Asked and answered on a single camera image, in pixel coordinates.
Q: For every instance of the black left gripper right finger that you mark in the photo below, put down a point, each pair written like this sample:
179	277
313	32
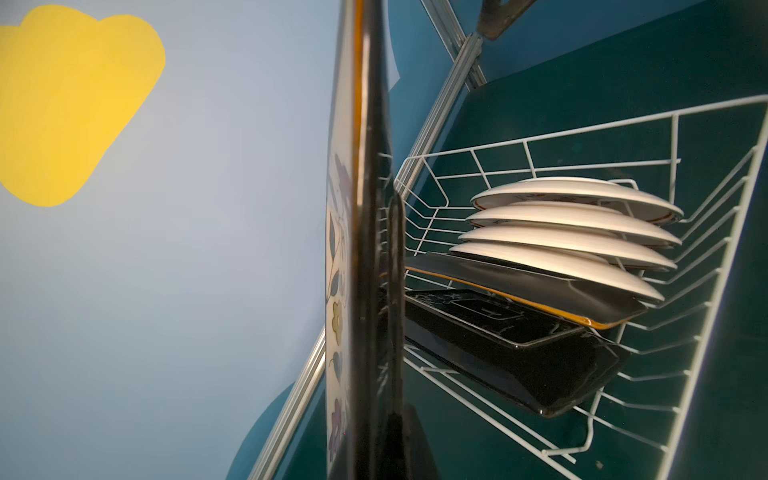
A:
496	16

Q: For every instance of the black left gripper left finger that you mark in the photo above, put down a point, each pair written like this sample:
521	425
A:
414	444

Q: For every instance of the square floral plate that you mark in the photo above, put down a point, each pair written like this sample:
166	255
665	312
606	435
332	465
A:
578	301
366	436
536	360

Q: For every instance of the white round plate rightmost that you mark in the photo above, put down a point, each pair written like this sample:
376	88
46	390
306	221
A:
636	203

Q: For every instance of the white round plate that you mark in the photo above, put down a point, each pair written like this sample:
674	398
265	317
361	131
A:
579	267
577	215
636	203
602	244

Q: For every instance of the white round plate leftmost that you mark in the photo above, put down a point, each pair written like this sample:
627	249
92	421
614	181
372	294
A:
579	267

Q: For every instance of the aluminium frame back bar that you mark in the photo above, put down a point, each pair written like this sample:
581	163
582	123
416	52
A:
465	70

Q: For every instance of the aluminium frame right post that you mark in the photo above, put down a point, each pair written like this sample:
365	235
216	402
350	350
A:
449	30

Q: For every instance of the aluminium frame post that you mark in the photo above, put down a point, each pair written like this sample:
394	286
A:
449	30
291	413

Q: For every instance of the aluminium frame left post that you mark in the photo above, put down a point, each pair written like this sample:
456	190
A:
291	413

